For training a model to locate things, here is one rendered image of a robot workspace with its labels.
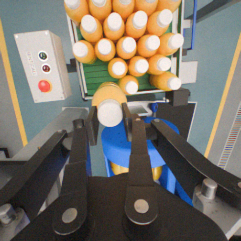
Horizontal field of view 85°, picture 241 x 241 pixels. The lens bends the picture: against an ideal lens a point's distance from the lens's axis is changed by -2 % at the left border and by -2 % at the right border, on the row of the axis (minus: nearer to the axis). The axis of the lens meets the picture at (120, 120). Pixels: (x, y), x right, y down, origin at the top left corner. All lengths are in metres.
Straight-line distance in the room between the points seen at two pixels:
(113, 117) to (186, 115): 1.54
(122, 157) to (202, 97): 1.64
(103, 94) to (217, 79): 1.84
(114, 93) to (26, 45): 0.34
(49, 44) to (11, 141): 1.79
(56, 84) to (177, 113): 1.39
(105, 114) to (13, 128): 1.89
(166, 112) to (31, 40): 1.38
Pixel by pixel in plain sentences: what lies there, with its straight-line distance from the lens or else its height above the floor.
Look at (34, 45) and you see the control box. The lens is 0.50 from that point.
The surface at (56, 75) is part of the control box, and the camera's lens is 0.48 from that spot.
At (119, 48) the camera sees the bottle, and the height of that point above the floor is 1.07.
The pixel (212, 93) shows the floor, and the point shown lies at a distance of 2.00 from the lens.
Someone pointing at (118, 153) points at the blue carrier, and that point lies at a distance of 0.42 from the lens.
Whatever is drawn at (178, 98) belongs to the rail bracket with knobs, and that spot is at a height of 1.00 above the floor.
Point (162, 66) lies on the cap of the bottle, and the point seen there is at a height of 1.10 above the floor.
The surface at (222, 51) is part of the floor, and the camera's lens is 2.00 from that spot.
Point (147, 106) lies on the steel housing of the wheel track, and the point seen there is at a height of 0.93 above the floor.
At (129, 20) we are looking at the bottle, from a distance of 0.50.
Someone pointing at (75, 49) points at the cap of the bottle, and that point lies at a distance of 0.45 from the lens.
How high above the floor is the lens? 1.55
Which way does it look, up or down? 68 degrees down
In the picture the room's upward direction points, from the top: 168 degrees clockwise
